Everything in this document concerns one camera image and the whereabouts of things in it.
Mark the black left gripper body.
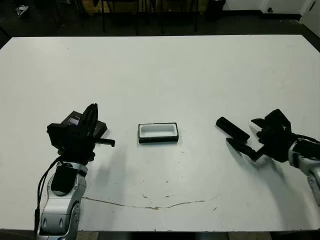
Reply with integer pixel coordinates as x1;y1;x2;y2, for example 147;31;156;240
58;121;116;166

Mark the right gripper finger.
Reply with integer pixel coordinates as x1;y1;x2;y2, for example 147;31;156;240
226;137;257;161
250;117;266;131

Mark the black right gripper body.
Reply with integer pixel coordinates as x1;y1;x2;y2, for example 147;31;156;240
251;124;297;163

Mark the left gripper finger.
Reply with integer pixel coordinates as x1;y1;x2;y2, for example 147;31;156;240
79;103;92;137
89;102;100;138

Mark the black box lid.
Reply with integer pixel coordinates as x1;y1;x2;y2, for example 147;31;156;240
62;109;109;138

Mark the black box with white insert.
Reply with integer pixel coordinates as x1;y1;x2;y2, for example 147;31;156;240
137;121;179;145

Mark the black metal chair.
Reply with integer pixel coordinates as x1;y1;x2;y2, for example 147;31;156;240
101;0;140;36

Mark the black waste bin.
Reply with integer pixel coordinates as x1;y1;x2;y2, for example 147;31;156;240
206;0;226;21

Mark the white cabinet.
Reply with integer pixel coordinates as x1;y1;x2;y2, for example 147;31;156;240
299;0;320;26

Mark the white sneaker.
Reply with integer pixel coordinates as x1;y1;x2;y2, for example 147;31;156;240
15;5;30;18

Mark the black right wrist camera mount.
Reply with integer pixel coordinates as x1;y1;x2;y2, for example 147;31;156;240
263;108;293;132

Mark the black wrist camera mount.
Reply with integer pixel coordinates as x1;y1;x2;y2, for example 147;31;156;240
46;122;76;151
263;108;293;132

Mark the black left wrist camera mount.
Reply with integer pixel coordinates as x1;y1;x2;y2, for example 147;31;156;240
46;122;76;151

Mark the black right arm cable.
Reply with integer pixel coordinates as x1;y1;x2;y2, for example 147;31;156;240
294;133;320;146

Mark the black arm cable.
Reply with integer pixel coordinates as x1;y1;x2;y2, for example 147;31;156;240
33;156;66;233
294;133;320;146

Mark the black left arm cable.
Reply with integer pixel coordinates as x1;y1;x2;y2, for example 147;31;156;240
33;156;66;233

